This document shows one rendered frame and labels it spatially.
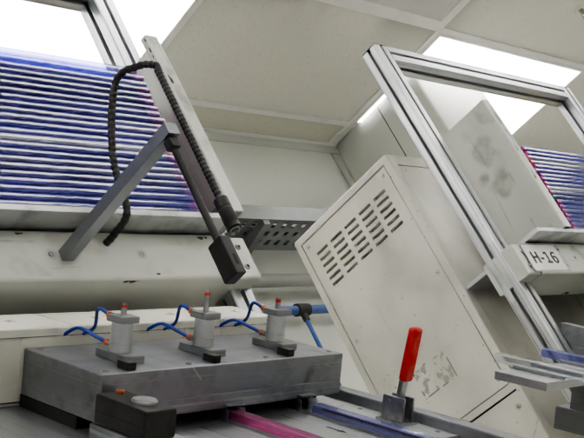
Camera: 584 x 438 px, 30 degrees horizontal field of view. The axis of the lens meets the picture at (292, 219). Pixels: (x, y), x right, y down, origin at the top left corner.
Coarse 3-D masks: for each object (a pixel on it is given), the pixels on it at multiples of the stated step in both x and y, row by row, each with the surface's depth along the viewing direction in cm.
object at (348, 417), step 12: (312, 408) 120; (324, 408) 119; (336, 408) 118; (348, 420) 116; (360, 420) 115; (372, 420) 115; (384, 432) 113; (396, 432) 112; (408, 432) 111; (420, 432) 111
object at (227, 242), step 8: (216, 240) 107; (224, 240) 107; (216, 248) 107; (224, 248) 106; (232, 248) 107; (216, 256) 107; (224, 256) 106; (232, 256) 106; (216, 264) 107; (224, 264) 106; (232, 264) 105; (240, 264) 106; (224, 272) 106; (232, 272) 105; (240, 272) 105; (224, 280) 106; (232, 280) 106
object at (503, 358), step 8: (496, 360) 134; (504, 360) 133; (512, 360) 132; (520, 360) 132; (528, 360) 131; (536, 368) 130; (544, 368) 129; (552, 368) 129; (560, 368) 128; (568, 368) 127; (568, 376) 127; (576, 376) 126
